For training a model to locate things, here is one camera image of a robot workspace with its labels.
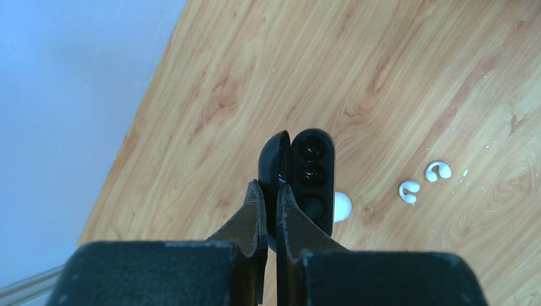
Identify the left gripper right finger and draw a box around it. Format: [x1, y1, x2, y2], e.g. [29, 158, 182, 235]
[276, 184, 487, 305]

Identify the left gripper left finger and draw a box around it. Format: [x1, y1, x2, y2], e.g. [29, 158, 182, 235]
[48, 181, 268, 305]

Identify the black charging case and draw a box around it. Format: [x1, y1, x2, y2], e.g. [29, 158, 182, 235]
[258, 128, 336, 251]

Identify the white charging case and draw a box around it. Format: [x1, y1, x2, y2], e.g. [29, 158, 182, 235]
[333, 191, 352, 223]

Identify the white earbud left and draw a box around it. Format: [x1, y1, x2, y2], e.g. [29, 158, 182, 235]
[398, 180, 420, 205]

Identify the aluminium frame rail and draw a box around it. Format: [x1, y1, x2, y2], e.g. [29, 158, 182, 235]
[1, 265, 64, 305]

